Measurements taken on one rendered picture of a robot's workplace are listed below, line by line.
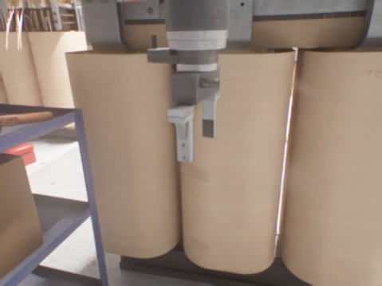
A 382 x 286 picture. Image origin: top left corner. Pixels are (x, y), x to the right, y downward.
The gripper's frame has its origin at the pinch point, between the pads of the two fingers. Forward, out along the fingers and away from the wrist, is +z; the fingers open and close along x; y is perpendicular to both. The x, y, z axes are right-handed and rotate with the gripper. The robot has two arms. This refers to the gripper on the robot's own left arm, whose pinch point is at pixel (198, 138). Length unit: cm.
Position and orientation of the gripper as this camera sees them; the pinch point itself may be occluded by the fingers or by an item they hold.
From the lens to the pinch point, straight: 57.2
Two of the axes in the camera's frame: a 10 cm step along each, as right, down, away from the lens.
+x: 3.7, -3.4, 8.6
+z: 0.2, 9.3, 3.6
